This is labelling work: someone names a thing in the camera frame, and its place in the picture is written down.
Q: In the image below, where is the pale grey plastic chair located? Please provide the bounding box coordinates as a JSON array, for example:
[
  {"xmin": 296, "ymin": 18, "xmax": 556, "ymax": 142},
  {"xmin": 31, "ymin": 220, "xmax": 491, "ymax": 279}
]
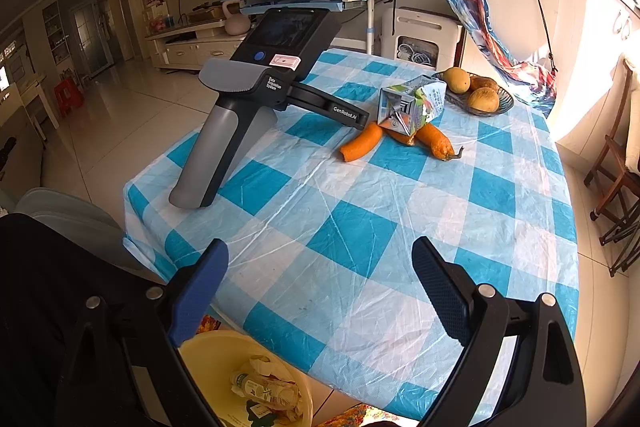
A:
[{"xmin": 15, "ymin": 187, "xmax": 166, "ymax": 283}]

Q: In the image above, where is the white air purifier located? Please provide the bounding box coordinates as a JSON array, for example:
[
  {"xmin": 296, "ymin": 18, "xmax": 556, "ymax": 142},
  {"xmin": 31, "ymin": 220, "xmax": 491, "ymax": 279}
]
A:
[{"xmin": 382, "ymin": 7, "xmax": 463, "ymax": 70}]

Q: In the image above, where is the large clear plastic bottle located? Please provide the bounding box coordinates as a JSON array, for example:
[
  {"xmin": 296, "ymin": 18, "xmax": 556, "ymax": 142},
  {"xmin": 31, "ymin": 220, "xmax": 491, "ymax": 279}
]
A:
[{"xmin": 230, "ymin": 369, "xmax": 303, "ymax": 412}]

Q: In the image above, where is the round yellow-brown fruit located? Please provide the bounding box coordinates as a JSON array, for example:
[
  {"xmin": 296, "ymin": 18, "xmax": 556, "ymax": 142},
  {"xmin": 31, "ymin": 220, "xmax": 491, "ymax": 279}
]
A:
[{"xmin": 467, "ymin": 88, "xmax": 500, "ymax": 112}]

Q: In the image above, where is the fruit bowl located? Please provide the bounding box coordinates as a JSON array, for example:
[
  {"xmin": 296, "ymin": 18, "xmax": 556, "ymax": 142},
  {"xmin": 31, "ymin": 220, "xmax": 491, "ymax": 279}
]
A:
[{"xmin": 434, "ymin": 72, "xmax": 515, "ymax": 118}]

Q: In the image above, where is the drink carton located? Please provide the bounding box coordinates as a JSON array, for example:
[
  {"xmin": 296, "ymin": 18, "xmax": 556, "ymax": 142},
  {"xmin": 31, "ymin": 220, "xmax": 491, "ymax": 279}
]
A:
[{"xmin": 377, "ymin": 74, "xmax": 447, "ymax": 132}]

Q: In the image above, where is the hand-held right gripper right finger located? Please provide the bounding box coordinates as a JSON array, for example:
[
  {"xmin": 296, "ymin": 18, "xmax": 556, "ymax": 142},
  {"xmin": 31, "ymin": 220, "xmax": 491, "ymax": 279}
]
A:
[{"xmin": 411, "ymin": 237, "xmax": 587, "ymax": 427}]

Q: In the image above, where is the white paper towel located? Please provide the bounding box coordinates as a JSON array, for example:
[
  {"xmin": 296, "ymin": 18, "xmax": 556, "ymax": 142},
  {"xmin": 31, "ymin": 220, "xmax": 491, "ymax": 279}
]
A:
[{"xmin": 247, "ymin": 354, "xmax": 286, "ymax": 379}]

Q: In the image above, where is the orange carrot with stem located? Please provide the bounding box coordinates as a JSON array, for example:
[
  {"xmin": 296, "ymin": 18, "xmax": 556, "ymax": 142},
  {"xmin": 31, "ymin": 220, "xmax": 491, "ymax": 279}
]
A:
[{"xmin": 416, "ymin": 122, "xmax": 466, "ymax": 162}]

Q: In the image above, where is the colourful printed cloth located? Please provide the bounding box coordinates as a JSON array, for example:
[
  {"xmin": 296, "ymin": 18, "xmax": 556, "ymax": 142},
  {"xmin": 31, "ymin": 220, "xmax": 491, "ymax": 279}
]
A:
[{"xmin": 446, "ymin": 0, "xmax": 558, "ymax": 108}]

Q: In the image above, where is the white cabinet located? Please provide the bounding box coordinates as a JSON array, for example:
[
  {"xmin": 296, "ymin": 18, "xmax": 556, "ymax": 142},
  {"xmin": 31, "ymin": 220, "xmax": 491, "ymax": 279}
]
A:
[{"xmin": 467, "ymin": 0, "xmax": 640, "ymax": 142}]

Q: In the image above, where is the pink kettlebell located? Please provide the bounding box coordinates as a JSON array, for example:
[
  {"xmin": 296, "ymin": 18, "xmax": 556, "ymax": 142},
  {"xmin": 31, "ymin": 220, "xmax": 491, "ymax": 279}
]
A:
[{"xmin": 222, "ymin": 1, "xmax": 251, "ymax": 36}]

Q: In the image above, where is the red plastic stool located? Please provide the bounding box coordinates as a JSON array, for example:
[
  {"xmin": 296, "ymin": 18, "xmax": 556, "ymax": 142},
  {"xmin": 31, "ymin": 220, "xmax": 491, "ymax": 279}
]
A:
[{"xmin": 52, "ymin": 79, "xmax": 86, "ymax": 118}]

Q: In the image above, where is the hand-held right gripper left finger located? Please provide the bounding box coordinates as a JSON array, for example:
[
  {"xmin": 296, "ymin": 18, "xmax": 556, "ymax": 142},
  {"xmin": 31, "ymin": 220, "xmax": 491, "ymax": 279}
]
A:
[{"xmin": 55, "ymin": 238, "xmax": 230, "ymax": 427}]

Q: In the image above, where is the yellow plastic bin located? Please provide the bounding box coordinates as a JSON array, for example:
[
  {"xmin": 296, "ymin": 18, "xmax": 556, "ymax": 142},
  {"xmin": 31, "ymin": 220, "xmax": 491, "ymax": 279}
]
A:
[{"xmin": 177, "ymin": 331, "xmax": 315, "ymax": 427}]

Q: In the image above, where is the colourful floor mat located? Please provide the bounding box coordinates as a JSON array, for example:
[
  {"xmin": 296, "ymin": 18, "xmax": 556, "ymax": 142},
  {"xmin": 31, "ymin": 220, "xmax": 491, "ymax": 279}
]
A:
[{"xmin": 320, "ymin": 404, "xmax": 401, "ymax": 427}]

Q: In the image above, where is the wooden chair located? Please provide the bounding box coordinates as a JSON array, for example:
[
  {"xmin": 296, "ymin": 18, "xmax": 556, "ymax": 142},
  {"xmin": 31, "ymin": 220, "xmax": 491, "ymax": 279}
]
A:
[{"xmin": 584, "ymin": 57, "xmax": 640, "ymax": 278}]

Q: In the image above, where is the blue checked tablecloth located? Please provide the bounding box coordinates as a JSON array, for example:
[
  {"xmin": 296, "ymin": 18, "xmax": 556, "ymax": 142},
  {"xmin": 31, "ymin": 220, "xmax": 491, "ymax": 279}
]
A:
[{"xmin": 122, "ymin": 47, "xmax": 581, "ymax": 423}]

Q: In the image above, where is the yellow mango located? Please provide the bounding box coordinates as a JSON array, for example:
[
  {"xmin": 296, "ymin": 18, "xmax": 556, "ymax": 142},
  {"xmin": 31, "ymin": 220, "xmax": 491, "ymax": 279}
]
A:
[{"xmin": 444, "ymin": 67, "xmax": 472, "ymax": 94}]

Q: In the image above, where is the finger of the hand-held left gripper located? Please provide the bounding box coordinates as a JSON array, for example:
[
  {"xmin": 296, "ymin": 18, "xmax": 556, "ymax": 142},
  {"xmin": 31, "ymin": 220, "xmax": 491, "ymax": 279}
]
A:
[
  {"xmin": 287, "ymin": 93, "xmax": 371, "ymax": 128},
  {"xmin": 290, "ymin": 82, "xmax": 368, "ymax": 112}
]

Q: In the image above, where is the black strap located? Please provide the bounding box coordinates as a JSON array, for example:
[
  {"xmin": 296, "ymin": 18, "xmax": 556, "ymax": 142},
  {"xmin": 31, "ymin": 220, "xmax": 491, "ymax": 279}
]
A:
[{"xmin": 472, "ymin": 0, "xmax": 559, "ymax": 72}]

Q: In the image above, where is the person's black clothing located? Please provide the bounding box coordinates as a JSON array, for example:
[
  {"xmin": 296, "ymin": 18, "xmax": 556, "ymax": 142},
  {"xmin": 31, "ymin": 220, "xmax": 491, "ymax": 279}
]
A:
[{"xmin": 0, "ymin": 212, "xmax": 168, "ymax": 427}]

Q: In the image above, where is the cream television cabinet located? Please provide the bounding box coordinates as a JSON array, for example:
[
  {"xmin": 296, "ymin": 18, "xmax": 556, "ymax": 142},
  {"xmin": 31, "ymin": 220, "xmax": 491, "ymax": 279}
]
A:
[{"xmin": 145, "ymin": 19, "xmax": 251, "ymax": 70}]

